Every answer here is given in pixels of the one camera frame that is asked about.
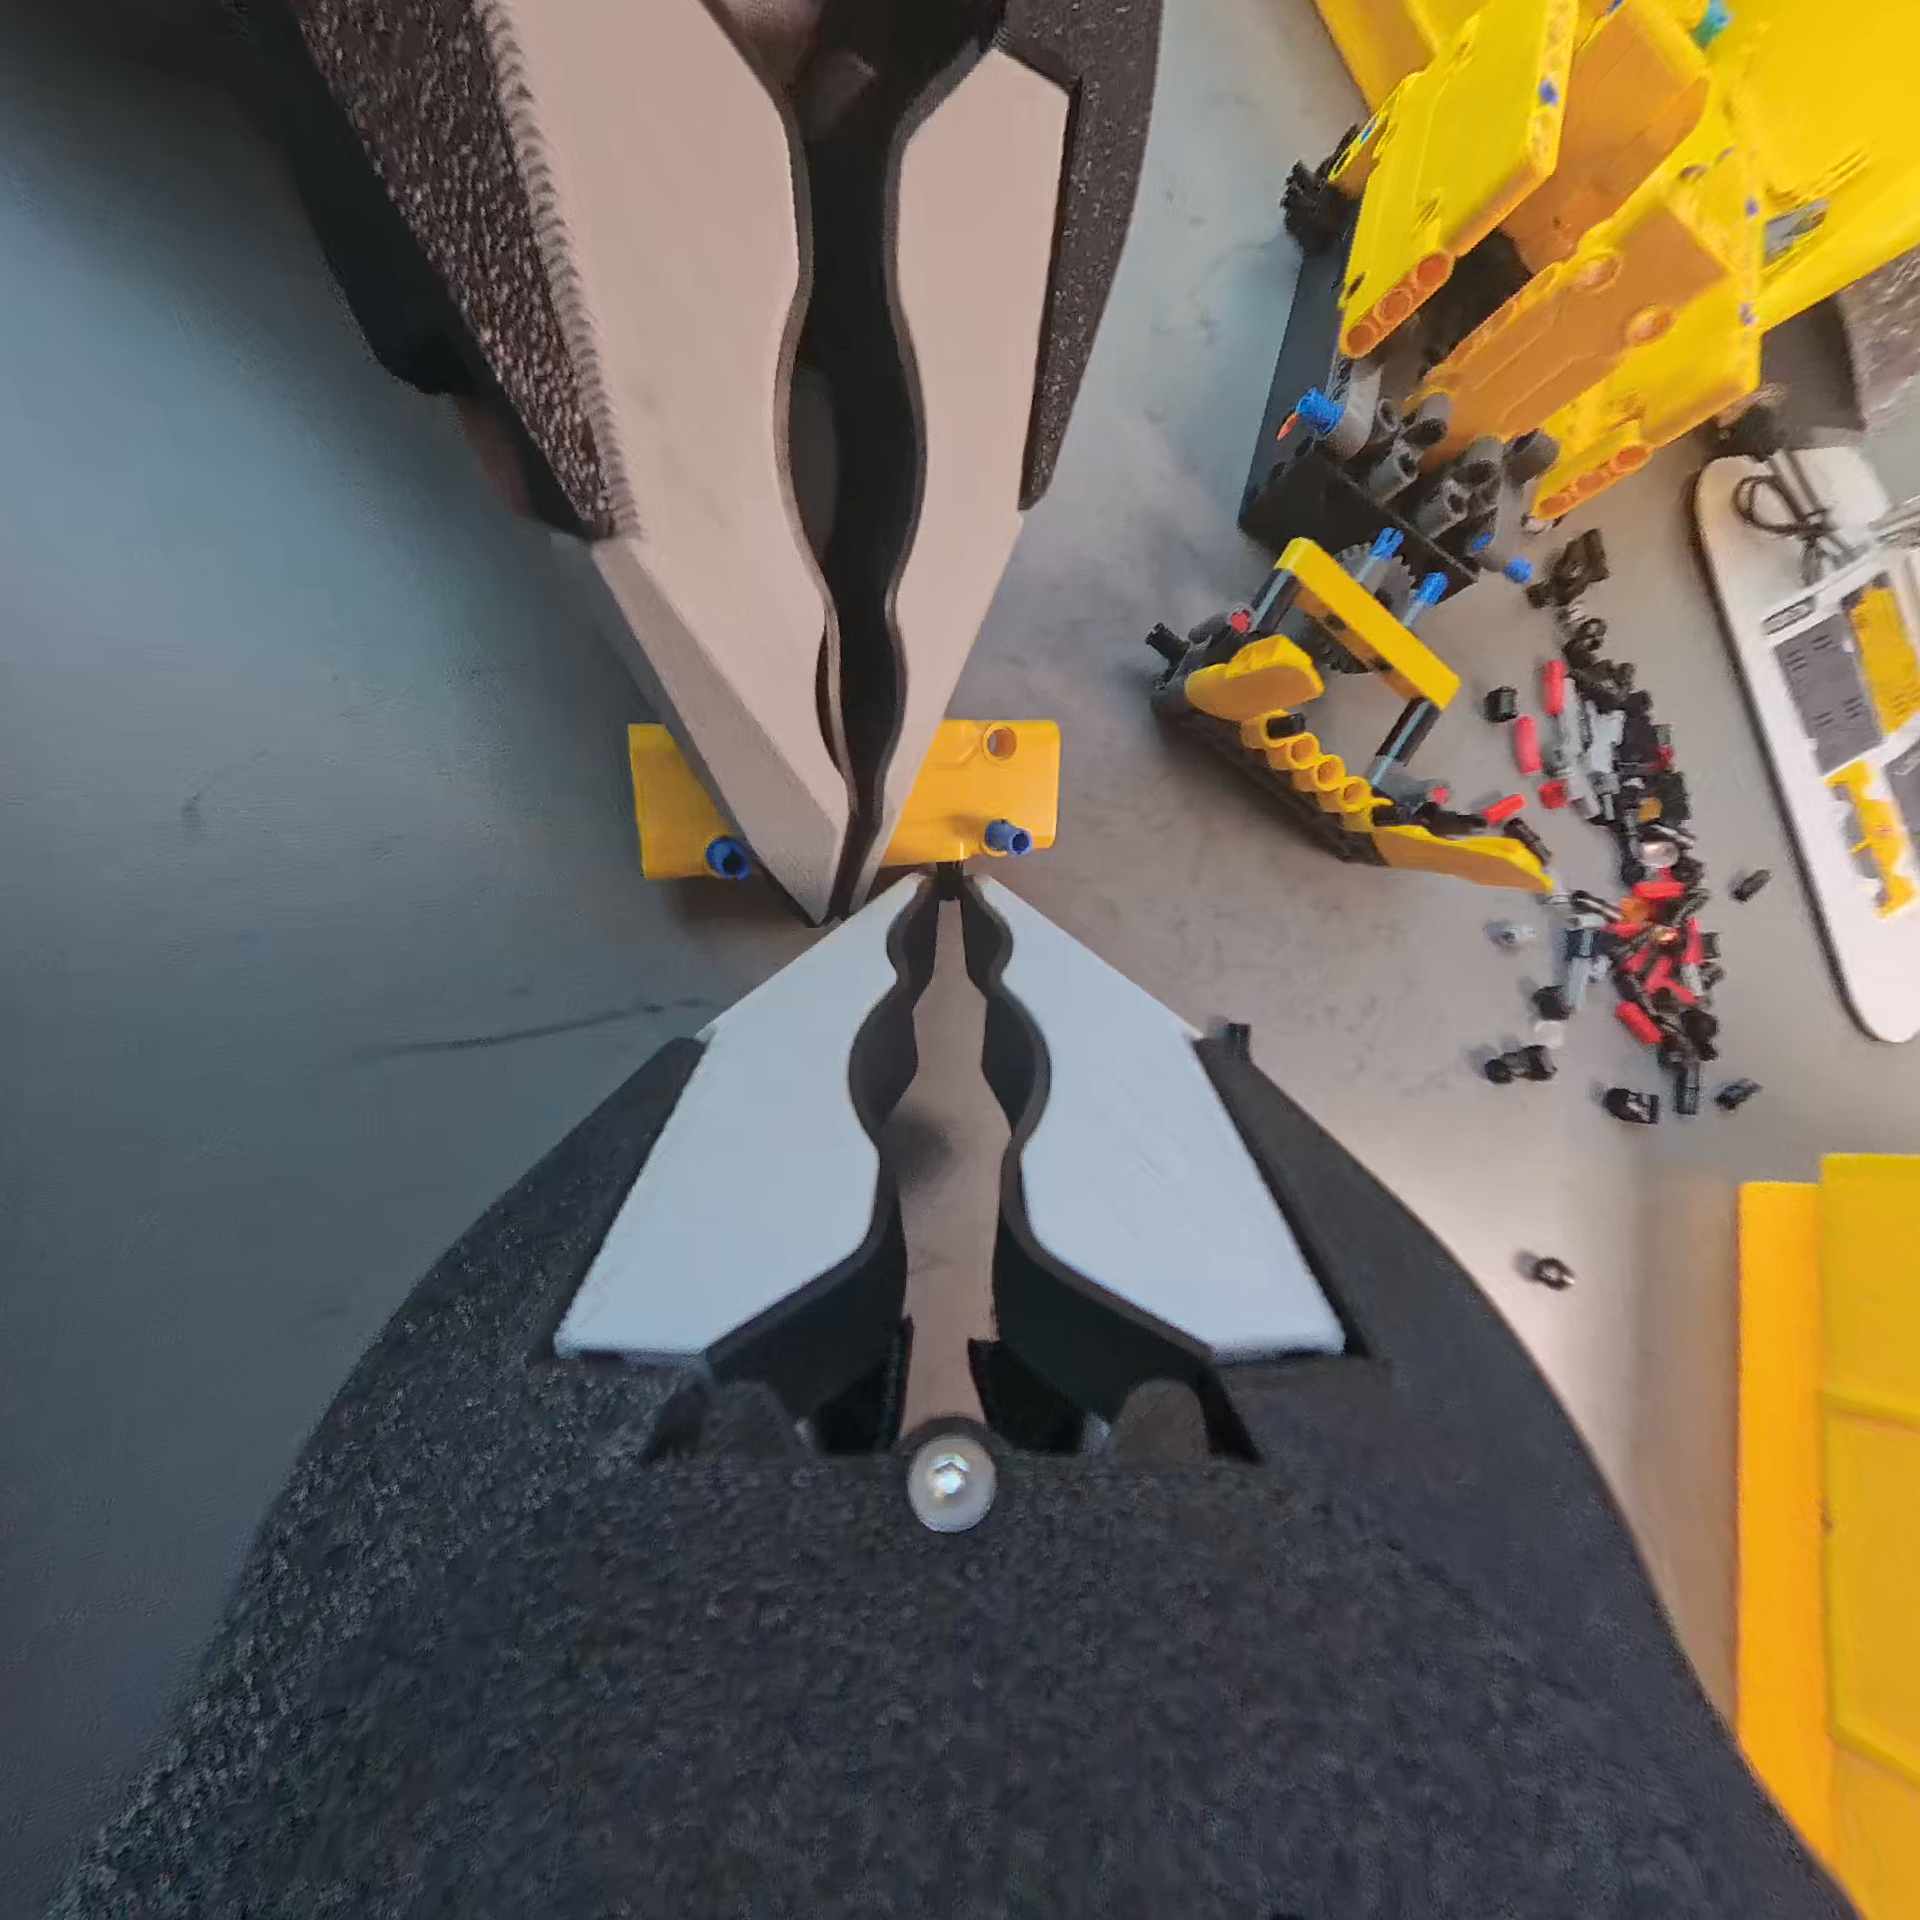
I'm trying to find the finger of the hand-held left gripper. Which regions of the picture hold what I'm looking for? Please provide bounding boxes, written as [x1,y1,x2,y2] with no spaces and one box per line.
[496,0,857,924]
[847,47,1071,910]

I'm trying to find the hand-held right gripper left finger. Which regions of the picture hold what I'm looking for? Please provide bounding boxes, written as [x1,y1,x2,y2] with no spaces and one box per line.
[551,872,927,1454]

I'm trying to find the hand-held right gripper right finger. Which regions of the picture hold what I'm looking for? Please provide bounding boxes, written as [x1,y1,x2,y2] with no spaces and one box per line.
[959,878,1346,1454]

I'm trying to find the yellow lego panel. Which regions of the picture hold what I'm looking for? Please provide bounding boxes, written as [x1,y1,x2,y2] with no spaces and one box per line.
[626,719,1063,881]

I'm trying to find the grey yellow lego rack assembly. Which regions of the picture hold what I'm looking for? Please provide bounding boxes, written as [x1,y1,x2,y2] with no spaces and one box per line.
[1148,607,1557,895]

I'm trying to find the yellow lego beam with black pins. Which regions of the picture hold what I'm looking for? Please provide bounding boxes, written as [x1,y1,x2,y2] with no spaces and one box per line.
[1246,536,1465,812]

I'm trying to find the pile of small lego pins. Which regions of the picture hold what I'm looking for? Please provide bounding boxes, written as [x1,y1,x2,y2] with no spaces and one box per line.
[1476,526,1772,1126]

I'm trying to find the large yellow black lego model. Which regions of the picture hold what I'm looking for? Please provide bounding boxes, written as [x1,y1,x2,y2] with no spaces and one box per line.
[1236,0,1832,579]

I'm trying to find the lego instruction booklet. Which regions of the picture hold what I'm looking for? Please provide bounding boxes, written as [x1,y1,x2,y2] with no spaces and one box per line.
[1761,545,1920,916]

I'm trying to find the yellow plastic storage bin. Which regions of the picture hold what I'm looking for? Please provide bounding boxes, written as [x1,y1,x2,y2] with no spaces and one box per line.
[1312,0,1920,336]
[1737,1152,1920,1920]

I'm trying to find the pale rounded board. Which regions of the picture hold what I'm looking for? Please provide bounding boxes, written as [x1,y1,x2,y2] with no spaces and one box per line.
[1692,441,1920,1044]

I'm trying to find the silver foil bag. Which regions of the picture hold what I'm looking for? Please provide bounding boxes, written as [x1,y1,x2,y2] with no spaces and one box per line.
[1837,247,1920,436]

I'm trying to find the black cable with plug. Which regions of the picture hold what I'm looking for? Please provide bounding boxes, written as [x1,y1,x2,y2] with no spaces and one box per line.
[1733,451,1920,579]

